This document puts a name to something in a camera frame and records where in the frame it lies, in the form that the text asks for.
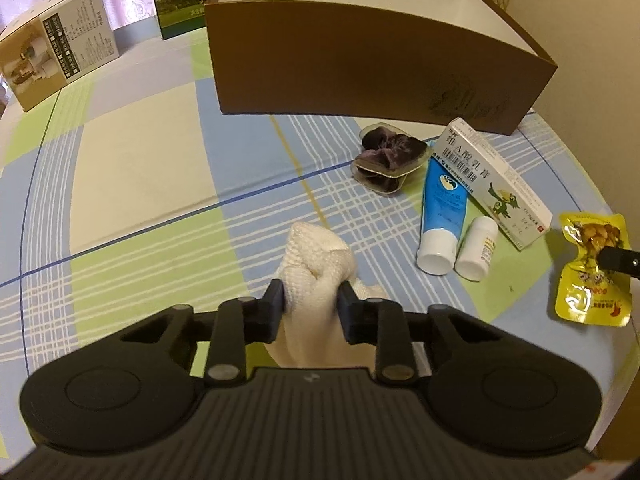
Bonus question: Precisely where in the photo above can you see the white product box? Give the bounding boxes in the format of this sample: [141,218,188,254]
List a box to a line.
[0,0,121,112]

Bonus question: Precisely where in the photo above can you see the small white bottle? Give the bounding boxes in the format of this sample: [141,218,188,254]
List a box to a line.
[454,216,499,282]

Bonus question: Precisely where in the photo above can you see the white knitted cloth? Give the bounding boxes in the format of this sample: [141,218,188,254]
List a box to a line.
[265,221,388,368]

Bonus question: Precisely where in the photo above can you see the blue green milk carton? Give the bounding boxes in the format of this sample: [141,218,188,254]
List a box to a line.
[146,0,246,42]

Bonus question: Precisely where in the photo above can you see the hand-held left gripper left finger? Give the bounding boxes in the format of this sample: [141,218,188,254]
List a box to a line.
[119,279,286,387]

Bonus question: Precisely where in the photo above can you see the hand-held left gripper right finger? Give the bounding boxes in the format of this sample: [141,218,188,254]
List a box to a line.
[336,281,501,383]

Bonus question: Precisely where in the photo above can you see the white green ointment box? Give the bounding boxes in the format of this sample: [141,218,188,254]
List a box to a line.
[430,117,554,252]

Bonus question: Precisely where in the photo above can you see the dark jelly cup pack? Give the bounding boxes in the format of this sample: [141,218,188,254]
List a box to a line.
[351,122,431,197]

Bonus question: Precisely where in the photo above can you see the blue cream tube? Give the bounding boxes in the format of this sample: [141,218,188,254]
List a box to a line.
[416,156,473,276]

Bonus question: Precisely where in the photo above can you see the yellow snack packet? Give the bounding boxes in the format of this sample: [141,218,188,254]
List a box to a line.
[554,212,633,328]

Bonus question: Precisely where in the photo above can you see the brown cardboard box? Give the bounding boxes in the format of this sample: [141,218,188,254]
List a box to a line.
[204,0,558,136]

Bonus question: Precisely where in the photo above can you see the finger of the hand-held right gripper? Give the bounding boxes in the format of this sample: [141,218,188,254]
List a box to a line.
[599,246,640,277]

